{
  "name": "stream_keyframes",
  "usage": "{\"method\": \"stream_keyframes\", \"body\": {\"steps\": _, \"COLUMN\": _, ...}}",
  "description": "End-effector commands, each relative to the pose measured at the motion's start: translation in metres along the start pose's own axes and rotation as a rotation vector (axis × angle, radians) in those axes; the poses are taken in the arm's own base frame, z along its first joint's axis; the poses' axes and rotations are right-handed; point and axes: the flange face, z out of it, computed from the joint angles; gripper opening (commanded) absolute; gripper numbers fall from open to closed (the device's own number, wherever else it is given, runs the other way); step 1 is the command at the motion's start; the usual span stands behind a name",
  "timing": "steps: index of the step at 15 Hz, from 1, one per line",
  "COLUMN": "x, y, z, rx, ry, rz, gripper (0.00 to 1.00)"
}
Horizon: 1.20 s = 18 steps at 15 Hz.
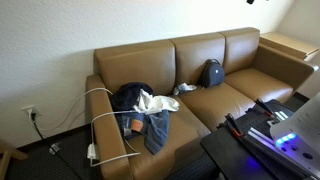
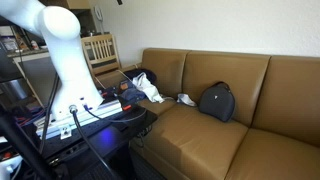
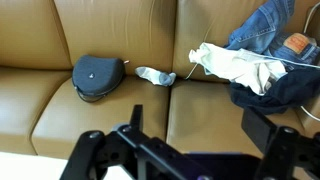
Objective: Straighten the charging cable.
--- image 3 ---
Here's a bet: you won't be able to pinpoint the white charging cable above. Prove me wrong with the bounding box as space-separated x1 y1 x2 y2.
184 1 320 123

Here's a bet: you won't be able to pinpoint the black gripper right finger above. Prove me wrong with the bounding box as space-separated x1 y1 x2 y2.
241 106 320 180

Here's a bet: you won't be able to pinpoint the blue denim jeans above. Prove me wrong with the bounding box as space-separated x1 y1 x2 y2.
226 0 320 71

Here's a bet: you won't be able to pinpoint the dark grey headphone case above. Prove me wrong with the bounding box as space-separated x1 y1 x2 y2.
71 54 127 103

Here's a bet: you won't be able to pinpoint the dark navy garment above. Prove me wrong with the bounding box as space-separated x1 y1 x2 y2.
229 66 320 116

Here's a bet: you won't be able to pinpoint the white crumpled cloth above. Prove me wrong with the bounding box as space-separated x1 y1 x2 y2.
188 42 288 97

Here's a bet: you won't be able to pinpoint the tan leather sofa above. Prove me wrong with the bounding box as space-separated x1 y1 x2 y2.
0 0 320 180

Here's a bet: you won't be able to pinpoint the grey and white sock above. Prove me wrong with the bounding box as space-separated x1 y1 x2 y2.
134 65 178 88

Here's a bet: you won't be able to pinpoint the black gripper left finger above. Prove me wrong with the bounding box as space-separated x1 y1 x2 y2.
59 104 214 180

